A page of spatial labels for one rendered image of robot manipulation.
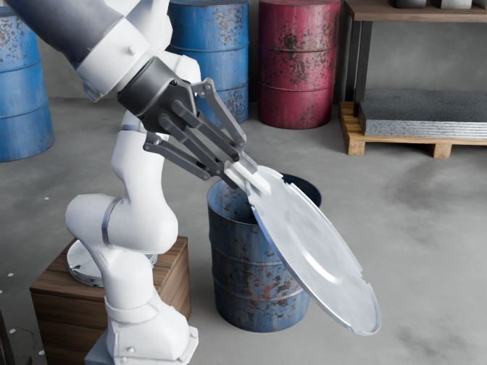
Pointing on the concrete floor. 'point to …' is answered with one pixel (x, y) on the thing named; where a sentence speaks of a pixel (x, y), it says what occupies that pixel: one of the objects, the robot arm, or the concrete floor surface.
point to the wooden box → (96, 303)
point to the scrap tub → (251, 263)
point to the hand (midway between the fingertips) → (247, 178)
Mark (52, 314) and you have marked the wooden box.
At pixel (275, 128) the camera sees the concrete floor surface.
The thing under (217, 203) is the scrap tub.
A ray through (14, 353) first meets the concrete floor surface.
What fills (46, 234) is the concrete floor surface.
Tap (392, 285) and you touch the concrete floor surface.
